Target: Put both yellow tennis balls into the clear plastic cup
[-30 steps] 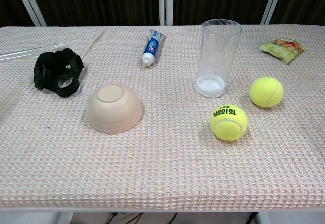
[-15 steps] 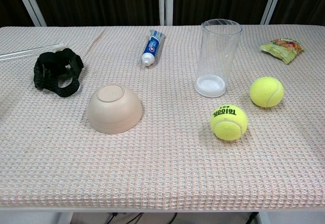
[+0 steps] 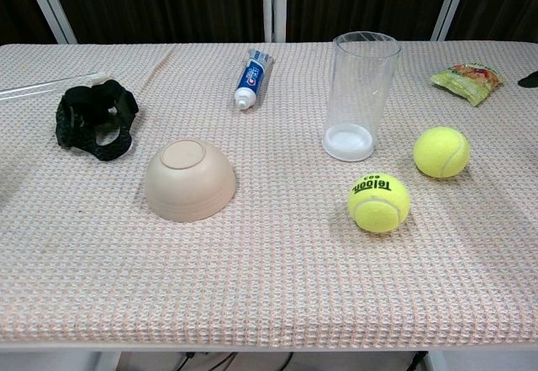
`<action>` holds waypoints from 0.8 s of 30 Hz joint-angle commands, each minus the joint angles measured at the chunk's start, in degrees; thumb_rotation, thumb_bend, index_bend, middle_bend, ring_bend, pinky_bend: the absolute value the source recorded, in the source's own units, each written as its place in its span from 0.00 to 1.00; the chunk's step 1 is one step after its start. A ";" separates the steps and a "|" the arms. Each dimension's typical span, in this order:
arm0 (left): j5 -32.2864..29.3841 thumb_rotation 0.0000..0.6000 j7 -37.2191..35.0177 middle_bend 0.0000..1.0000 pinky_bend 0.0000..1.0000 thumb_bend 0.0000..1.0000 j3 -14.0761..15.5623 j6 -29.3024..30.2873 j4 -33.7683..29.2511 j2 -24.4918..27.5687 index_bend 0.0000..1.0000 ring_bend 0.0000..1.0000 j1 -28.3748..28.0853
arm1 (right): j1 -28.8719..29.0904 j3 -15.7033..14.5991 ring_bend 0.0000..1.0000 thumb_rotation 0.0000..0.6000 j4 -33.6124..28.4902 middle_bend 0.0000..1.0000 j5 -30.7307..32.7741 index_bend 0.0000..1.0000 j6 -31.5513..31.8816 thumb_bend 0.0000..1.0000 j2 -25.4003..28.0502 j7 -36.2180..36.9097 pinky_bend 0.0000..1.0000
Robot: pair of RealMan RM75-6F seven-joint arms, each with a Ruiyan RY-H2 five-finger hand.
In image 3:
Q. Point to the blue white toothpaste tube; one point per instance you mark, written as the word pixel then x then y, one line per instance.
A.
pixel 251 78

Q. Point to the clear glass cup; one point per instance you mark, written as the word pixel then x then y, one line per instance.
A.
pixel 348 144

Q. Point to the green snack bag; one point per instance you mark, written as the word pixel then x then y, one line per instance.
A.
pixel 466 81

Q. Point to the dark pleated curtain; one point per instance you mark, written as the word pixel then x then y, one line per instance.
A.
pixel 168 1

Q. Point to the pink waffle weave tablecloth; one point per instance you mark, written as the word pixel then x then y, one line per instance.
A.
pixel 273 270

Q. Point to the yellow tennis ball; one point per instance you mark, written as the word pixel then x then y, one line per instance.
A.
pixel 378 207
pixel 441 152

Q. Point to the beige upturned bowl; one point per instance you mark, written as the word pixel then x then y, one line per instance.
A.
pixel 189 186

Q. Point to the white frame post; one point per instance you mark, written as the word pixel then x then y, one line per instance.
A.
pixel 48 5
pixel 273 5
pixel 452 5

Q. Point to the clear tube white cap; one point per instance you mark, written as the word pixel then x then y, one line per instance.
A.
pixel 98 77

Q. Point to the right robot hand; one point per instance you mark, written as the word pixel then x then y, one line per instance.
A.
pixel 530 81

